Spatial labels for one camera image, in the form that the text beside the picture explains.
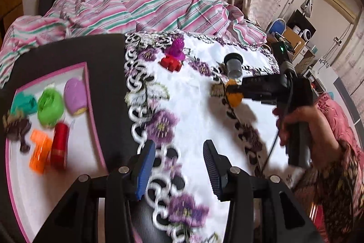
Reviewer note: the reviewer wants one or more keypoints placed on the white air conditioner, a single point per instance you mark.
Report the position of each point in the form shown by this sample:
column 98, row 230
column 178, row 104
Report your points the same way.
column 339, row 5

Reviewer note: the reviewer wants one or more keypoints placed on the red cylinder capsule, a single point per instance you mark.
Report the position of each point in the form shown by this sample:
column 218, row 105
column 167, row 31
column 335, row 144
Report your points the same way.
column 60, row 143

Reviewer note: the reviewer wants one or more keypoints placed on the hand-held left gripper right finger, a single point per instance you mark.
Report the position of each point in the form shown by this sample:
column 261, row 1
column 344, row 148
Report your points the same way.
column 212, row 167

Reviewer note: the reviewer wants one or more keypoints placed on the green plug-in night light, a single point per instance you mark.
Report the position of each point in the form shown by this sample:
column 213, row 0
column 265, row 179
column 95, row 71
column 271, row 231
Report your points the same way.
column 51, row 107

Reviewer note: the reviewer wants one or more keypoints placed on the person's right forearm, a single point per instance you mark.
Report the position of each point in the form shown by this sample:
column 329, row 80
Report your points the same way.
column 341, row 180

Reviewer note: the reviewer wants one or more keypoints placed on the black shelf unit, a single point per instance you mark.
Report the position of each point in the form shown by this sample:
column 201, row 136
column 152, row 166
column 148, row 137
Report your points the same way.
column 297, row 19

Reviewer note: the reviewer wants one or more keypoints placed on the red puzzle block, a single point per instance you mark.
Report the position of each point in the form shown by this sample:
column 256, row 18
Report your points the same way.
column 170, row 63

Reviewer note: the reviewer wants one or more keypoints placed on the lilac oval brush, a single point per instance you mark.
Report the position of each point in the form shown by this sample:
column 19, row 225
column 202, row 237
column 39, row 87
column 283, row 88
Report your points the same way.
column 75, row 95

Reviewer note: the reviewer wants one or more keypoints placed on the white floral embroidered tablecloth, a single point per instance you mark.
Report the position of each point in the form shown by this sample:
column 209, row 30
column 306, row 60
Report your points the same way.
column 193, row 106

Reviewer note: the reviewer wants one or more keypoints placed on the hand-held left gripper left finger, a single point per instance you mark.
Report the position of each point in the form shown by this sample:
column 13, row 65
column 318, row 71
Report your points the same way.
column 145, row 169

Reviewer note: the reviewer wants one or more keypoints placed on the brown cardboard box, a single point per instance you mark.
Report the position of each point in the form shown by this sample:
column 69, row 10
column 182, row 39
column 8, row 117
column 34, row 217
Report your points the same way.
column 293, row 39

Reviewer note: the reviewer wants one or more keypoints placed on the orange plastic block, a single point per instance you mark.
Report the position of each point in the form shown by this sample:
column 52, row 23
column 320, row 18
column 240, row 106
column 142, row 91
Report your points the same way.
column 39, row 150

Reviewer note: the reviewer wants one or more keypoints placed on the white round appliance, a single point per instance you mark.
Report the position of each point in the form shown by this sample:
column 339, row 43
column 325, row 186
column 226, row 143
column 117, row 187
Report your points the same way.
column 305, row 33

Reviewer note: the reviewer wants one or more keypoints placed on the orange-yellow plastic clip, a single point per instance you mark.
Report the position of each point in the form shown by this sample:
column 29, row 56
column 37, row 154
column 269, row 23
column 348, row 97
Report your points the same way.
column 234, row 96

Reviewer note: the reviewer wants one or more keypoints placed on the pink-rimmed white tray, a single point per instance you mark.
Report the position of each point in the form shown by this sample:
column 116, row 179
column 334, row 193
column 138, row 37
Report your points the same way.
column 22, row 189

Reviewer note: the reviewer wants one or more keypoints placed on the black filter with clear cup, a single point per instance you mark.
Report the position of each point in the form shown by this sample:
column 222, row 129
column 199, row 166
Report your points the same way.
column 233, row 66

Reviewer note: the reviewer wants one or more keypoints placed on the blue plastic stool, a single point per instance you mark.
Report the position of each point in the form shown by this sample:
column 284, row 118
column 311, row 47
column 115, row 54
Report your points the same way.
column 277, row 26

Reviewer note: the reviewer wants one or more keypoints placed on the teal plastic piece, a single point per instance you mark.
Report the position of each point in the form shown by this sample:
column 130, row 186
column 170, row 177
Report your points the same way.
column 25, row 103

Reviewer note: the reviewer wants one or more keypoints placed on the pink green striped cloth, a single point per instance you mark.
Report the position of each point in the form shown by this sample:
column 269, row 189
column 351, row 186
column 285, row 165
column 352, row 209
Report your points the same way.
column 142, row 9

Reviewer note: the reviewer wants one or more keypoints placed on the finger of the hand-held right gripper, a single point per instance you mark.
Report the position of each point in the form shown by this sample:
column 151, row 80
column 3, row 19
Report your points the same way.
column 253, row 98
column 244, row 82

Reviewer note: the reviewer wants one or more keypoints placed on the purple hat-shaped strainer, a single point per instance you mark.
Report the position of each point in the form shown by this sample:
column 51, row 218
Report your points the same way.
column 176, row 48

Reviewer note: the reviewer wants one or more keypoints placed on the person's right hand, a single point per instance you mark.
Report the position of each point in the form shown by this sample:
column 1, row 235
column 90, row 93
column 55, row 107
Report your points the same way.
column 304, row 119

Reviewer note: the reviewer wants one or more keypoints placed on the garment steamer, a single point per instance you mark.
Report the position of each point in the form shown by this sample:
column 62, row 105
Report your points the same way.
column 308, row 4

